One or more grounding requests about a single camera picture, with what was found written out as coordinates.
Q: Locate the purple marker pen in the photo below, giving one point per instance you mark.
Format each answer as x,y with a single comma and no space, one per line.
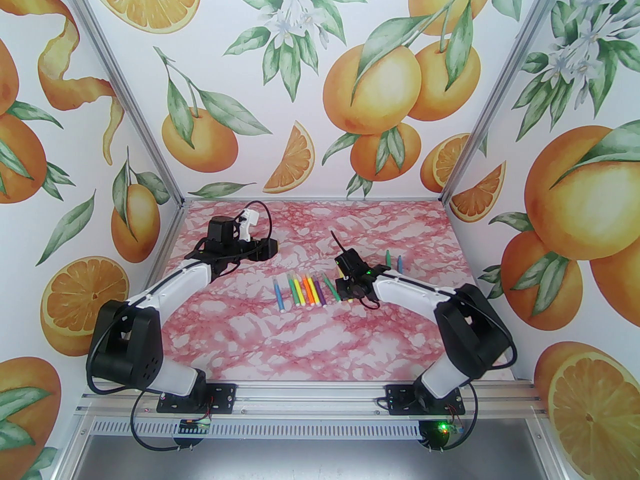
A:
320,292

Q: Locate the orange marker pen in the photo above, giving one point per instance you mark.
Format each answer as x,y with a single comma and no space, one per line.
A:
307,290

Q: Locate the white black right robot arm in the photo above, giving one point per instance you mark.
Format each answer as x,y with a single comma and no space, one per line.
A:
410,290

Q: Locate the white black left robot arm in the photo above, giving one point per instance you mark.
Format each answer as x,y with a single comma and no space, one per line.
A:
175,280

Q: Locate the pink marbled plate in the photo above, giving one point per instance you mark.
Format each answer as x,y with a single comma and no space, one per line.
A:
300,338

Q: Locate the perforated metal strip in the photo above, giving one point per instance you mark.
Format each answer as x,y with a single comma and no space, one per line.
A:
300,429

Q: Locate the black round device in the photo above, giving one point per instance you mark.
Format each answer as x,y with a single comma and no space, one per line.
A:
432,438

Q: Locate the aluminium mounting rail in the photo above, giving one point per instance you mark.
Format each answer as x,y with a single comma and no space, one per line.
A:
310,398

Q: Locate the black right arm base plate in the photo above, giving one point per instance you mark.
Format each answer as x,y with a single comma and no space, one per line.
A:
400,400

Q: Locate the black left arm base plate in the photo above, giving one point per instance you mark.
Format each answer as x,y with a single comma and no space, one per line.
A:
220,398

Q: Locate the aluminium frame post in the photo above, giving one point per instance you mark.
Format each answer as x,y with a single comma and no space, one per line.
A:
500,88
126,88

